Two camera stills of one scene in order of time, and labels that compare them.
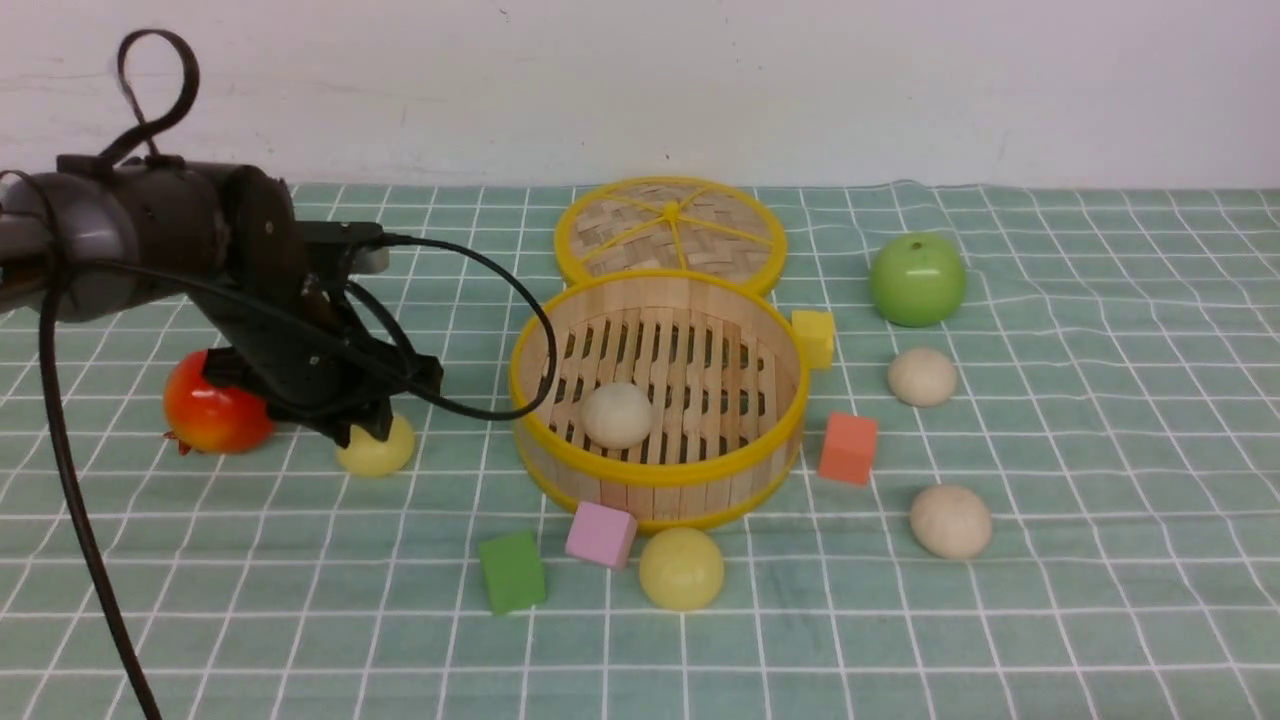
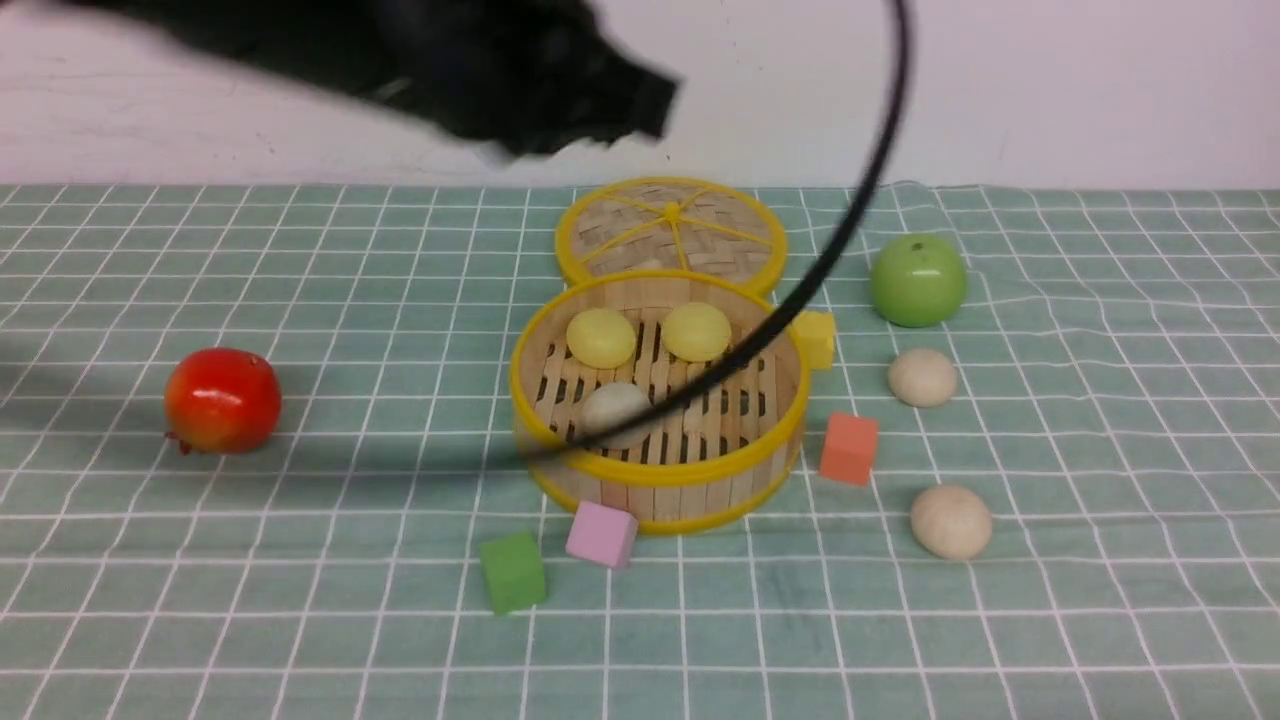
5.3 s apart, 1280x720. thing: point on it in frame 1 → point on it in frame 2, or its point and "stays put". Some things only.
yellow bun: (367, 454) → (601, 338)
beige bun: (616, 416) stays put
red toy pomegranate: (203, 417) stays put
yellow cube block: (815, 331) stays put
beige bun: (951, 522) stays put
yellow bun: (681, 569) → (695, 332)
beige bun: (922, 377) stays put
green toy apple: (917, 279) stays put
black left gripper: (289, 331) → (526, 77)
